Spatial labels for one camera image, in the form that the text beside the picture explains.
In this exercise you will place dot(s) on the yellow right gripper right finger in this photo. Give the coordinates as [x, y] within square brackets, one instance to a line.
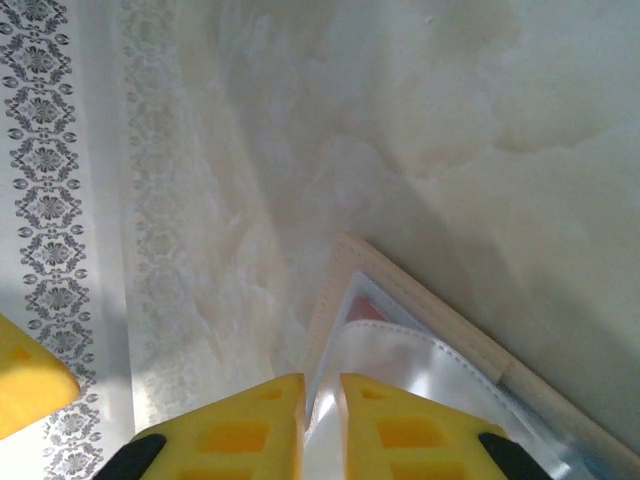
[410, 440]

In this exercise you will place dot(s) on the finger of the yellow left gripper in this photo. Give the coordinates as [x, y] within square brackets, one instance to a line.
[30, 380]

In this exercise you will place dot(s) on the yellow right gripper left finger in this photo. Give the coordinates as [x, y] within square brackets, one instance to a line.
[235, 440]

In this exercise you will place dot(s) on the beige card holder clear sleeves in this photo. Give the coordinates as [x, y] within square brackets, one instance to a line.
[450, 360]

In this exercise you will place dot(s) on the red credit card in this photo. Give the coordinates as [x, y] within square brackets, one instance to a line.
[367, 311]

